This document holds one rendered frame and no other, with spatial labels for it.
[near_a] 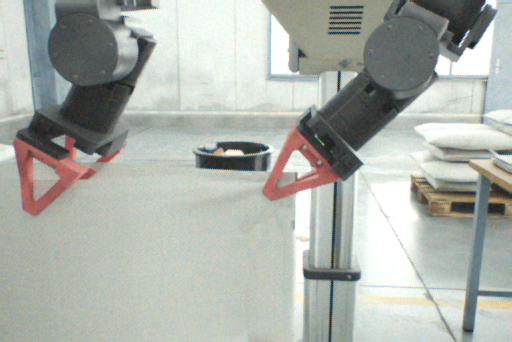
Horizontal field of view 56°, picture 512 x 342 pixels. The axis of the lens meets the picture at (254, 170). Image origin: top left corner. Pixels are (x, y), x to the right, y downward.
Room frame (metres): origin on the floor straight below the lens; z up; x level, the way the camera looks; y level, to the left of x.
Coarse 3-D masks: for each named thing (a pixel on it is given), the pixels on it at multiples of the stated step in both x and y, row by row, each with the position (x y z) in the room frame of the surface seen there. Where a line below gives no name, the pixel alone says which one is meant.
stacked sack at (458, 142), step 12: (432, 132) 3.72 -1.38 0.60; (444, 132) 3.63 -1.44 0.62; (456, 132) 3.57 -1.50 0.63; (468, 132) 3.58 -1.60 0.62; (480, 132) 3.55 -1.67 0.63; (492, 132) 3.56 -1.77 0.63; (432, 144) 3.54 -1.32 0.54; (444, 144) 3.49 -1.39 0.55; (456, 144) 3.47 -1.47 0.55; (468, 144) 3.45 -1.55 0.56; (480, 144) 3.44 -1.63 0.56; (492, 144) 3.42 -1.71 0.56; (504, 144) 3.41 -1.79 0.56
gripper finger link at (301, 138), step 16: (304, 112) 0.52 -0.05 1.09; (304, 128) 0.47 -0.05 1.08; (288, 144) 0.47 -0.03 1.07; (304, 144) 0.46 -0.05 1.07; (320, 144) 0.47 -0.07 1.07; (288, 160) 0.47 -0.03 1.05; (320, 160) 0.46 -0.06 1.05; (272, 176) 0.48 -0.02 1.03; (320, 176) 0.46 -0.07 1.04; (336, 176) 0.46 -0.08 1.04; (272, 192) 0.48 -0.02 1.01; (288, 192) 0.48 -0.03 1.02
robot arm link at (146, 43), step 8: (128, 24) 0.46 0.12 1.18; (136, 24) 0.49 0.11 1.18; (136, 32) 0.45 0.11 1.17; (144, 32) 0.48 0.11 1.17; (136, 40) 0.45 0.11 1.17; (144, 40) 0.47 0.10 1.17; (152, 40) 0.49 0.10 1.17; (144, 48) 0.47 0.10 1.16; (152, 48) 0.49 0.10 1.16; (144, 56) 0.48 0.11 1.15; (136, 64) 0.47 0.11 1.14; (144, 64) 0.49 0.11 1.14; (136, 72) 0.48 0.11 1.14; (120, 80) 0.47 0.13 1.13; (128, 80) 0.48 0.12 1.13; (136, 80) 0.49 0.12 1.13
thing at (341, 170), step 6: (336, 150) 0.45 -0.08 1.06; (342, 150) 0.44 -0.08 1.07; (336, 156) 0.44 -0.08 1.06; (330, 162) 0.46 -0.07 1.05; (336, 162) 0.44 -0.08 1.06; (342, 162) 0.44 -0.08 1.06; (336, 168) 0.44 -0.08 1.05; (342, 168) 0.44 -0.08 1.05; (306, 174) 0.50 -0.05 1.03; (312, 174) 0.49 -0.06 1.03; (336, 174) 0.44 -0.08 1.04; (342, 174) 0.44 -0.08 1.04; (348, 174) 0.44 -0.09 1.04
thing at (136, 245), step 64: (0, 192) 0.46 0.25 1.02; (64, 192) 0.46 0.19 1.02; (128, 192) 0.46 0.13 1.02; (192, 192) 0.48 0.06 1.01; (256, 192) 0.49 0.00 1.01; (0, 256) 0.47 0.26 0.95; (64, 256) 0.46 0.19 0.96; (128, 256) 0.46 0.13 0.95; (192, 256) 0.48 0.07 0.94; (256, 256) 0.49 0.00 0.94; (0, 320) 0.47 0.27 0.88; (64, 320) 0.46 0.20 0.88; (128, 320) 0.46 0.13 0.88; (192, 320) 0.48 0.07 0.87; (256, 320) 0.49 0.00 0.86
